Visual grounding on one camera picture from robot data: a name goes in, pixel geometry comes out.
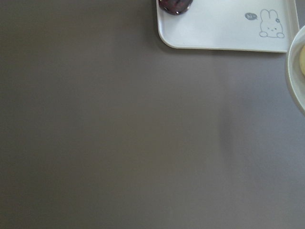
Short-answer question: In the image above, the white plate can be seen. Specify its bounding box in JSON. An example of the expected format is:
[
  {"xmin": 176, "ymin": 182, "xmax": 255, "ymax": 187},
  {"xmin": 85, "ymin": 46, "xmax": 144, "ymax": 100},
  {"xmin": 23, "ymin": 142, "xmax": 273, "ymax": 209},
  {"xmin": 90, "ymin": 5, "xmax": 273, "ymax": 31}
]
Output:
[{"xmin": 285, "ymin": 26, "xmax": 305, "ymax": 115}]

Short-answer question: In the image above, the twisted ring donut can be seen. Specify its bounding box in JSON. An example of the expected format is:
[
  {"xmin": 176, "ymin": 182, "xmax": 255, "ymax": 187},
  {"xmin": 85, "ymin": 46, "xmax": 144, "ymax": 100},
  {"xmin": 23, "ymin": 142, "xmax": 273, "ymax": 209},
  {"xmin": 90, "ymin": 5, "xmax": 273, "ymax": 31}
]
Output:
[{"xmin": 299, "ymin": 46, "xmax": 305, "ymax": 76}]

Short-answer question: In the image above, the dark tea bottle on tray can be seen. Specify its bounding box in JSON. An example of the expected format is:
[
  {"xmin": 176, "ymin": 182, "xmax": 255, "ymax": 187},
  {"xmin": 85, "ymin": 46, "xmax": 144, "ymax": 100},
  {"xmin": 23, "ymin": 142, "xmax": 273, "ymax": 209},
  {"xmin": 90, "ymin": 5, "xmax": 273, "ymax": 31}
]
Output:
[{"xmin": 158, "ymin": 0, "xmax": 193, "ymax": 15}]

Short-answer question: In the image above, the cream rabbit tray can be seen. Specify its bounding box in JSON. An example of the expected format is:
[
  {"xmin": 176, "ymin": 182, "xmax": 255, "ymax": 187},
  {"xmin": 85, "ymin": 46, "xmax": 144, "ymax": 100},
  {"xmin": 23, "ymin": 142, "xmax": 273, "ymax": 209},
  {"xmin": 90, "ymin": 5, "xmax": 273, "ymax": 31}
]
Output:
[{"xmin": 156, "ymin": 0, "xmax": 299, "ymax": 53}]

